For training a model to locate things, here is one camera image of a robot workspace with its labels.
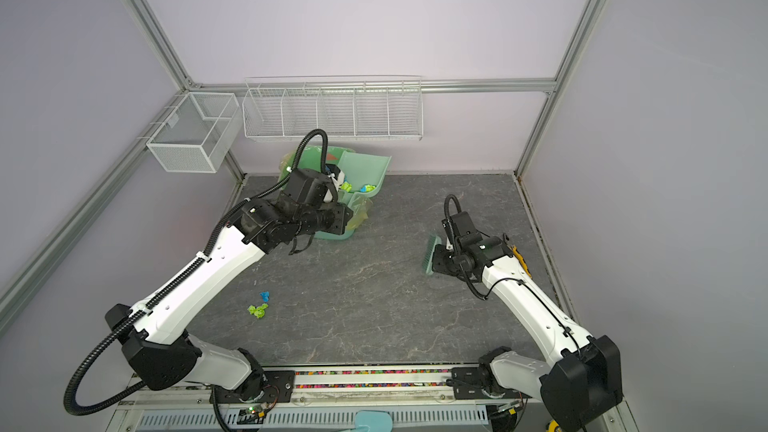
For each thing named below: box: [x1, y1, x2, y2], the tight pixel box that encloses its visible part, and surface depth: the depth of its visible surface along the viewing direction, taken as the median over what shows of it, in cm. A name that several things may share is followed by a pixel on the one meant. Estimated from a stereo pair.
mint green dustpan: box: [338, 150, 392, 197], surface depth 77 cm
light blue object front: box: [354, 410, 393, 432], surface depth 70 cm
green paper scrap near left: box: [247, 303, 269, 319], surface depth 87 cm
